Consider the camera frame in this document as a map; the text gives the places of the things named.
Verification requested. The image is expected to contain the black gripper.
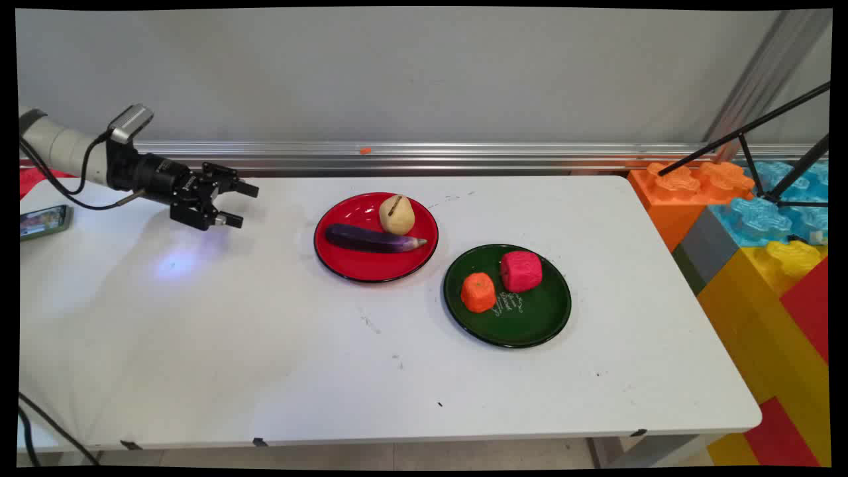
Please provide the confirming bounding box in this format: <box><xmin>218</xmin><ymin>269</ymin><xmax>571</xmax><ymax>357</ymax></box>
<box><xmin>105</xmin><ymin>140</ymin><xmax>260</xmax><ymax>231</ymax></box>

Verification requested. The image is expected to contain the purple toy eggplant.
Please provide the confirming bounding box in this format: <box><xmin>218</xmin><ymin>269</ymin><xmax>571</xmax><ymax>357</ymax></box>
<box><xmin>324</xmin><ymin>223</ymin><xmax>429</xmax><ymax>254</ymax></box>

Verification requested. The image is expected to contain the red round plate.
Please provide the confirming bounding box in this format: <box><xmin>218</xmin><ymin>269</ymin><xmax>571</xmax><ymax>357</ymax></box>
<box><xmin>313</xmin><ymin>192</ymin><xmax>439</xmax><ymax>284</ymax></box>

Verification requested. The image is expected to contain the smartphone in green case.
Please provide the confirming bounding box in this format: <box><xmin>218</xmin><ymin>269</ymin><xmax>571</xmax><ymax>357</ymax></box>
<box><xmin>20</xmin><ymin>205</ymin><xmax>74</xmax><ymax>241</ymax></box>

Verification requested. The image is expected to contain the red cloth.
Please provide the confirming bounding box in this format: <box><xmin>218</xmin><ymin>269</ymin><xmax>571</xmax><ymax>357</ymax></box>
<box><xmin>20</xmin><ymin>167</ymin><xmax>78</xmax><ymax>200</ymax></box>

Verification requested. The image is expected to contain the beige toy potato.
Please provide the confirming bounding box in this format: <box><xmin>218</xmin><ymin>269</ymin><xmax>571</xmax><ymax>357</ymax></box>
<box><xmin>378</xmin><ymin>194</ymin><xmax>416</xmax><ymax>237</ymax></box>

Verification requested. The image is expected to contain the orange toy fruit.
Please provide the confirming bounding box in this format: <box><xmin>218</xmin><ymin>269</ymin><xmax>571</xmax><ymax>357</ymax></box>
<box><xmin>460</xmin><ymin>272</ymin><xmax>497</xmax><ymax>314</ymax></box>

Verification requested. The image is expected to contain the pink-red toy fruit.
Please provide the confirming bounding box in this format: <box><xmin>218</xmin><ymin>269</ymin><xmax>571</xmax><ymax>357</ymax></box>
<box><xmin>500</xmin><ymin>250</ymin><xmax>543</xmax><ymax>293</ymax></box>

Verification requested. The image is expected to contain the dark green round plate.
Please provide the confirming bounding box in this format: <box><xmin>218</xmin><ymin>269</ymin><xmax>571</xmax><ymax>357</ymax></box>
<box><xmin>443</xmin><ymin>244</ymin><xmax>572</xmax><ymax>349</ymax></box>

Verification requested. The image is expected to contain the orange giant building block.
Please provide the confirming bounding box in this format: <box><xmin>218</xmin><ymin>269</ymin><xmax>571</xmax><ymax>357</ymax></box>
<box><xmin>627</xmin><ymin>161</ymin><xmax>757</xmax><ymax>253</ymax></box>

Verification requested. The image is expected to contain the grey giant building block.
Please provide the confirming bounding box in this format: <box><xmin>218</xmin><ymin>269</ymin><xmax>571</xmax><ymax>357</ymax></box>
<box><xmin>672</xmin><ymin>208</ymin><xmax>741</xmax><ymax>296</ymax></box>

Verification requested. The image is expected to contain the grey table leg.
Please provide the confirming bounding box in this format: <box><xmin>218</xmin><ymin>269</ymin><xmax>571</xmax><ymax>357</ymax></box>
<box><xmin>586</xmin><ymin>434</ymin><xmax>720</xmax><ymax>468</ymax></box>

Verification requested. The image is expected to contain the yellow giant building block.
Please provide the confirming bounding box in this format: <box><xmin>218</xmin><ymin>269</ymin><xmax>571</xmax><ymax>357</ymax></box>
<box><xmin>697</xmin><ymin>240</ymin><xmax>832</xmax><ymax>468</ymax></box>

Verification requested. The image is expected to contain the light blue giant building block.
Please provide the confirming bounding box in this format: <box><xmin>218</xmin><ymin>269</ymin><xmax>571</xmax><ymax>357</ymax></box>
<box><xmin>709</xmin><ymin>160</ymin><xmax>830</xmax><ymax>248</ymax></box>

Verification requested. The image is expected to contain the black tripod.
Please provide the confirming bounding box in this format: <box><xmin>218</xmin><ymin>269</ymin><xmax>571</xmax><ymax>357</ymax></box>
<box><xmin>657</xmin><ymin>81</ymin><xmax>831</xmax><ymax>208</ymax></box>

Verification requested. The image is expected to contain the red giant building block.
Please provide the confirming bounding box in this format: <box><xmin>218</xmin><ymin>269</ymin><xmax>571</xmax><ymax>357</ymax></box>
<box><xmin>780</xmin><ymin>258</ymin><xmax>830</xmax><ymax>364</ymax></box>

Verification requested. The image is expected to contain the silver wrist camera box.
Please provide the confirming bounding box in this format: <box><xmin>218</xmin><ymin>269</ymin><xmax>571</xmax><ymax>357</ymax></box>
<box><xmin>108</xmin><ymin>104</ymin><xmax>154</xmax><ymax>145</ymax></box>

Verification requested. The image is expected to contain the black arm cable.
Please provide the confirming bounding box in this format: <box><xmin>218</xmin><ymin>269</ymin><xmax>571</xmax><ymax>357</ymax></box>
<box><xmin>20</xmin><ymin>131</ymin><xmax>144</xmax><ymax>211</ymax></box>

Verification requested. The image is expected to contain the horizontal aluminium rail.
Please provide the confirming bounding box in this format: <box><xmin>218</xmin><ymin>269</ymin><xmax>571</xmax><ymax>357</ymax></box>
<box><xmin>19</xmin><ymin>140</ymin><xmax>829</xmax><ymax>176</ymax></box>

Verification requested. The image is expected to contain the black floor cable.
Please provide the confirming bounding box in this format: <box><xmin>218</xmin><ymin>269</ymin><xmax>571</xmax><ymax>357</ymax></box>
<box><xmin>19</xmin><ymin>392</ymin><xmax>101</xmax><ymax>467</ymax></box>

